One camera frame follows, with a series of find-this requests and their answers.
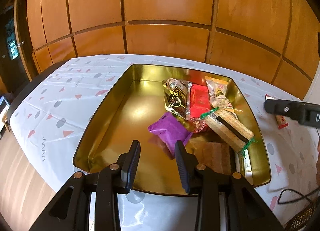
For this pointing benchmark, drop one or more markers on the purple snack packet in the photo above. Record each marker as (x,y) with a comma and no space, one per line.
(170,131)

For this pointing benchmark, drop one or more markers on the gold black snack packet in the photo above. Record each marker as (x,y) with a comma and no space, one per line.
(176,96)

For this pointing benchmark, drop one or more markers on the wicker basket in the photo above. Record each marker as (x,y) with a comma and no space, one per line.
(302,217)

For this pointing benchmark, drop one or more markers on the red white snack packet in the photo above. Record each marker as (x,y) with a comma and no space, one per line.
(281,121)

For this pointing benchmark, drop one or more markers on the orange white snack packet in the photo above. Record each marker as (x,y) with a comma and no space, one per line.
(217,91)

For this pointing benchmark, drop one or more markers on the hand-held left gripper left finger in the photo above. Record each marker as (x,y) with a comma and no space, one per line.
(132,163)

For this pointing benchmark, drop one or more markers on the red patterned candy wrapper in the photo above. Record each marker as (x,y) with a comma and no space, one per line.
(198,126)

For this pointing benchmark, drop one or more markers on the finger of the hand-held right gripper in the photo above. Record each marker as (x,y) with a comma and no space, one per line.
(282,108)

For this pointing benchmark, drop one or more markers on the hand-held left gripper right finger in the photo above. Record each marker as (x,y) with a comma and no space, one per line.
(182,168)

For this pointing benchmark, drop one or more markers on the cracker packet green ends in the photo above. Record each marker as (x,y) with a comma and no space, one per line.
(228,128)

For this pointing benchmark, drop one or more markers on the brown white stick packet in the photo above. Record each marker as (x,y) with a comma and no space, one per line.
(247,164)

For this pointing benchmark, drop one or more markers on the brown wafer packet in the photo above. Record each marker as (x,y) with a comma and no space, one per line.
(212,154)

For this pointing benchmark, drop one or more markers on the white patterned tablecloth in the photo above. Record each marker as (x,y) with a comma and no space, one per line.
(62,101)

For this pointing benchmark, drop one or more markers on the gold tin tray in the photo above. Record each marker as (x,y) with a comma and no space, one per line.
(130,121)

